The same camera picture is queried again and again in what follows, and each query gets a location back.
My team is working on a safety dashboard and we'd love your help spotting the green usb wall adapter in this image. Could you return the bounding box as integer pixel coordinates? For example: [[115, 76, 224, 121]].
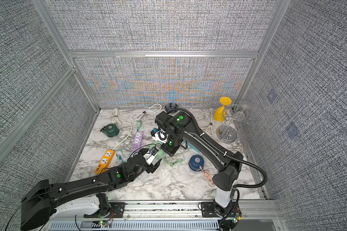
[[136, 120, 142, 131]]

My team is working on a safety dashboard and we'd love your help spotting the purple power strip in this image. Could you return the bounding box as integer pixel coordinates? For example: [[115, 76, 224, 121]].
[[132, 131, 144, 151]]

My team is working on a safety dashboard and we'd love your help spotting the clear wine glass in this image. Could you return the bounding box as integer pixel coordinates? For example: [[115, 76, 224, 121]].
[[232, 111, 246, 122]]

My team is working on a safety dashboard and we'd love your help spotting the light green meat grinder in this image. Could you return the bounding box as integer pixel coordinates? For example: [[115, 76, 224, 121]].
[[153, 149, 165, 160]]

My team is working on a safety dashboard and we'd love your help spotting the teal charging cable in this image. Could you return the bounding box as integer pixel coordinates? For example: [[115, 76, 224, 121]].
[[115, 141, 136, 162]]

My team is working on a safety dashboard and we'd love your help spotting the white power cord left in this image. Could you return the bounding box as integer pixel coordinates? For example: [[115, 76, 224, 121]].
[[111, 108, 133, 151]]

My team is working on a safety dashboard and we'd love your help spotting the chrome wire glass rack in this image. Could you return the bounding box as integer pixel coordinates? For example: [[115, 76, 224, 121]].
[[216, 101, 252, 143]]

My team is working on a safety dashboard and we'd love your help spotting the orange power strip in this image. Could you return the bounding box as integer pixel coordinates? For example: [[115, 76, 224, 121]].
[[94, 150, 115, 175]]

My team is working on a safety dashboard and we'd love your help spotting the black grinder blade lid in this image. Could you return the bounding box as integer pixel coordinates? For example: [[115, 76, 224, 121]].
[[164, 103, 179, 113]]

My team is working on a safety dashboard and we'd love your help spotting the dark green meat grinder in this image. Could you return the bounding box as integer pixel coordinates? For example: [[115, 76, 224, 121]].
[[100, 123, 120, 137]]

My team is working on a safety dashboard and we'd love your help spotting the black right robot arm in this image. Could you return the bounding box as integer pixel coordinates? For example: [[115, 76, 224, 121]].
[[155, 108, 268, 217]]

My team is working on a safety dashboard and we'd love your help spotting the light green charging cable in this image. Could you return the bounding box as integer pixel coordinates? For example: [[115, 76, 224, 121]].
[[163, 151, 186, 168]]

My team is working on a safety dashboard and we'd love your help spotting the navy blue meat grinder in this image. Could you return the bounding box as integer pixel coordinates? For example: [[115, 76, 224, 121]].
[[189, 155, 204, 172]]

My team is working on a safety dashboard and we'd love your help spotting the yellow plastic goblet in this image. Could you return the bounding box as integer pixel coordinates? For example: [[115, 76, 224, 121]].
[[214, 96, 232, 122]]

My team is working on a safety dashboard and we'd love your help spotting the white power cord middle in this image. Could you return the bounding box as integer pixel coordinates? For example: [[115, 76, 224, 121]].
[[130, 103, 163, 123]]

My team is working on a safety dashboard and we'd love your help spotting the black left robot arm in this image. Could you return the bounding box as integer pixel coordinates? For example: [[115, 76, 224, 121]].
[[20, 154, 161, 231]]

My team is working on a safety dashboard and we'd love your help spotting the teal power strip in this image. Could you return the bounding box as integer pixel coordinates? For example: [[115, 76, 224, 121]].
[[188, 142, 201, 153]]

